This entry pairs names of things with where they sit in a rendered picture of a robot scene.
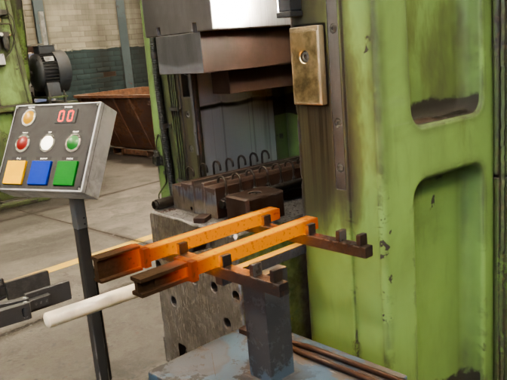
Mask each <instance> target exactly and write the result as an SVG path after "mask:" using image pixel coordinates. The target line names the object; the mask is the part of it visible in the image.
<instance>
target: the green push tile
mask: <svg viewBox="0 0 507 380"><path fill-rule="evenodd" d="M78 164H79V161H58V162H57V168H56V171H55V175H54V181H53V185H55V186H74V184H75V178H76V174H77V170H78Z"/></svg>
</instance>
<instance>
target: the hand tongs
mask: <svg viewBox="0 0 507 380"><path fill-rule="evenodd" d="M238 331H239V333H241V334H243V335H245V336H246V335H247V330H246V326H242V327H240V328H238ZM292 344H293V352H294V353H296V354H298V355H300V356H302V357H305V358H307V359H310V360H313V361H315V362H317V363H320V364H323V365H325V366H328V367H330V368H332V369H335V370H338V371H340V372H343V373H345V374H347V375H351V376H353V377H356V378H359V379H360V380H379V379H377V378H374V377H371V376H368V375H365V374H364V373H361V372H358V371H355V370H353V369H350V368H348V367H345V366H342V365H339V364H338V363H334V362H332V361H329V360H326V359H324V358H322V357H319V356H316V355H314V354H311V353H309V352H307V351H304V350H302V349H300V348H304V349H306V350H309V351H313V352H315V353H318V354H322V355H324V356H326V357H329V358H332V359H335V360H338V361H340V362H342V363H346V364H348V365H350V366H353V367H356V368H359V369H362V370H364V371H366V372H370V373H372V374H374V375H378V376H380V377H382V378H386V379H388V380H407V379H405V378H402V377H399V376H396V375H393V374H391V373H388V372H385V371H382V370H380V369H377V368H374V367H372V366H368V365H366V364H364V363H360V362H358V361H356V360H352V359H349V358H348V357H344V356H342V355H339V354H335V353H333V352H331V351H327V350H325V349H323V348H319V347H316V346H314V345H310V344H306V343H304V342H298V341H294V340H292Z"/></svg>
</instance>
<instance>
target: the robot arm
mask: <svg viewBox="0 0 507 380"><path fill-rule="evenodd" d="M22 296H24V297H23V298H20V297H22ZM6 298H7V301H3V302H0V328H2V327H5V326H9V325H12V324H15V323H19V322H22V321H25V320H29V319H31V318H32V312H34V311H38V310H41V309H43V308H46V307H49V306H52V305H56V304H58V303H61V302H65V301H67V300H70V299H72V294H71V288H70V283H69V281H68V280H65V281H61V282H59V283H55V284H52V285H51V283H50V278H49V273H48V270H44V271H39V272H36V273H33V274H29V275H26V276H23V277H19V278H16V279H13V280H9V281H6V282H4V278H0V301H1V300H3V299H6Z"/></svg>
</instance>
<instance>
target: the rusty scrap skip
mask: <svg viewBox="0 0 507 380"><path fill-rule="evenodd" d="M73 98H77V100H78V101H79V102H80V103H88V102H102V103H104V104H106V105H107V106H109V107H110V108H112V109H114V110H115V111H116V112H117V114H116V118H115V124H114V128H113V132H112V138H111V143H110V145H111V146H117V147H115V148H113V151H114V155H126V154H128V155H142V156H147V157H148V158H152V156H153V155H154V154H153V150H156V149H155V136H154V129H153V122H152V109H151V101H150V94H149V87H133V88H127V89H121V90H109V91H103V92H97V93H86V94H79V95H74V96H73ZM148 149H151V150H148Z"/></svg>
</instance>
